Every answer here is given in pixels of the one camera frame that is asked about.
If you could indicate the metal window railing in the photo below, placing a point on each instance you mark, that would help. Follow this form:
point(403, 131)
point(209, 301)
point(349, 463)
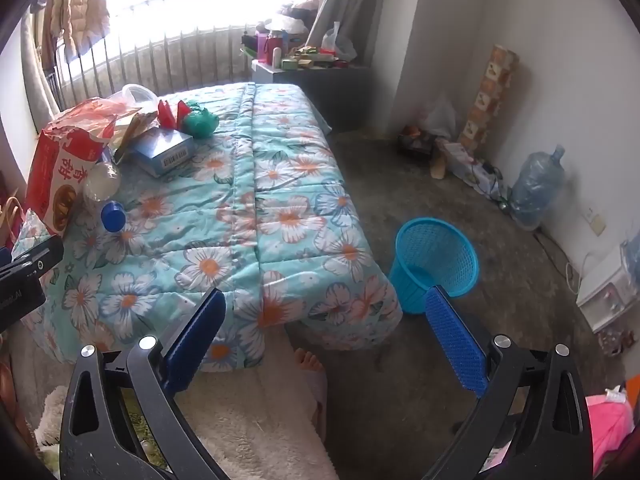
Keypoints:
point(175, 60)

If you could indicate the blue cardboard box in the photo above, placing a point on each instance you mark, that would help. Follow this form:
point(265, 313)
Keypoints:
point(162, 152)

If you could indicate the grey cabinet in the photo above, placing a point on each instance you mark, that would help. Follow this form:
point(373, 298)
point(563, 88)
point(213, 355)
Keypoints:
point(345, 95)

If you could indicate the pink slipper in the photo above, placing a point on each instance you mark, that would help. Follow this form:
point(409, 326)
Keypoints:
point(317, 400)

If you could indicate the red bottle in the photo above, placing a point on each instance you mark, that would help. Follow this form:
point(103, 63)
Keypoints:
point(275, 40)

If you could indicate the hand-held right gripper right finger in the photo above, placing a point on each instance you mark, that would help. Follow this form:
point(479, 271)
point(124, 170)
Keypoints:
point(455, 340)

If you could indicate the white curtain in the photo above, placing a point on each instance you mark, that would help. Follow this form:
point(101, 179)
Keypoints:
point(37, 70)

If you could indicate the white appliance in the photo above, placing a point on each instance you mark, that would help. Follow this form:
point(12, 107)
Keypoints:
point(600, 295)

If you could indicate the blue translucent container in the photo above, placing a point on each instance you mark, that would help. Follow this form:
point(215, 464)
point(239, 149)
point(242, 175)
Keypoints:
point(631, 260)

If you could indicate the floral quilted blanket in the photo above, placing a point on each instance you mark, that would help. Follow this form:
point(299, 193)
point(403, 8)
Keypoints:
point(280, 210)

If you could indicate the white patterned box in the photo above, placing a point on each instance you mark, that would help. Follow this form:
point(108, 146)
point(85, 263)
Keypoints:
point(465, 160)

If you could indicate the yellow snack packet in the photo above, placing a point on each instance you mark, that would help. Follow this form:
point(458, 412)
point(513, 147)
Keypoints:
point(135, 127)

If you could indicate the pile of small boxes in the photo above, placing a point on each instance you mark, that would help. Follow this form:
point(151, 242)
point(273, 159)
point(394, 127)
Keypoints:
point(310, 60)

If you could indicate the pink cloth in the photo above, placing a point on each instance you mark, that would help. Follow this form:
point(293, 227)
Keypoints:
point(607, 430)

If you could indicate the blue plastic mesh basket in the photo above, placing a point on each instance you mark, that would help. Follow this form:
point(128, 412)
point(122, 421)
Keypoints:
point(425, 260)

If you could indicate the black box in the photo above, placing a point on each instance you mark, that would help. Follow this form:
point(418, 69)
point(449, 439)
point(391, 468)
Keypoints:
point(415, 142)

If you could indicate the green plastic bag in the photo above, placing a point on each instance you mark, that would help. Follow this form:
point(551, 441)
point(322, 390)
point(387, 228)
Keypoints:
point(200, 120)

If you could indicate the beige padded jacket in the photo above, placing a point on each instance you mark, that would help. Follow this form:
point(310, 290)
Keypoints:
point(80, 5)

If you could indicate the clear plastic bag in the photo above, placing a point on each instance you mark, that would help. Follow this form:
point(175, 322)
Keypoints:
point(137, 94)

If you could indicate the clear bottle with blue cap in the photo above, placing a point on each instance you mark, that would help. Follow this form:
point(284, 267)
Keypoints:
point(102, 182)

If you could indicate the red snack bag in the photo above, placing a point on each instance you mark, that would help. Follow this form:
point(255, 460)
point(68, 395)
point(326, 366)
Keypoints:
point(55, 160)

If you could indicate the white bag with red contents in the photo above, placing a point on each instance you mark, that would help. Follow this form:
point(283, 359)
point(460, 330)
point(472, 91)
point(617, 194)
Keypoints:
point(340, 42)

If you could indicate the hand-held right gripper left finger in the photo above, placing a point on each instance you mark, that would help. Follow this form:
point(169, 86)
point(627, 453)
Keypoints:
point(200, 330)

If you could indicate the pink cup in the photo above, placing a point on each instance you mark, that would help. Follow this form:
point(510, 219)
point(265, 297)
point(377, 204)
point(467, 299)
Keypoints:
point(262, 45)

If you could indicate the wall socket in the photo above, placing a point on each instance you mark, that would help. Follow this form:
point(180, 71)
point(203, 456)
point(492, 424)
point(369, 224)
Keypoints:
point(595, 221)

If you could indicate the tan insole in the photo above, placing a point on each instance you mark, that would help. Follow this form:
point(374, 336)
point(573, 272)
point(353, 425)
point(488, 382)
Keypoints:
point(439, 167)

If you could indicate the blue water jug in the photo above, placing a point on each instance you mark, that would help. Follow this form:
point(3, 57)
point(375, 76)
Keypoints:
point(537, 185)

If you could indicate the pile of clothes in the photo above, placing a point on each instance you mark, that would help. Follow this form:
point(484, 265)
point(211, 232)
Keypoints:
point(300, 7)

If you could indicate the red wrapper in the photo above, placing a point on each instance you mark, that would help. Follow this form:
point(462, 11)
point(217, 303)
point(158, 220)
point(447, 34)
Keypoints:
point(166, 115)

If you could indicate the grey curtain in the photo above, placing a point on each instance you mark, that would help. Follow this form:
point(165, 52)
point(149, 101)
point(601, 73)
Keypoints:
point(350, 0)

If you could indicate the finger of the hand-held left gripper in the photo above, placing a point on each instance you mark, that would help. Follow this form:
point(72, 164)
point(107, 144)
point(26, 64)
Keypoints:
point(37, 260)

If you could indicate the person's foot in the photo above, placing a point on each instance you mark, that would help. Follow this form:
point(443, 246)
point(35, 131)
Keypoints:
point(307, 360)

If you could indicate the small white bottle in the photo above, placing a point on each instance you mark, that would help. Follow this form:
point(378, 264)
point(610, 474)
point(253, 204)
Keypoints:
point(277, 57)

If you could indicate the white plastic bag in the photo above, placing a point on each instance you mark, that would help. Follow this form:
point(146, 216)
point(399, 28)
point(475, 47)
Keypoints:
point(442, 115)

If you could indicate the tall patterned column box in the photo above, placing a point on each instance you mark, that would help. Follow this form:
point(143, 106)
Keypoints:
point(487, 95)

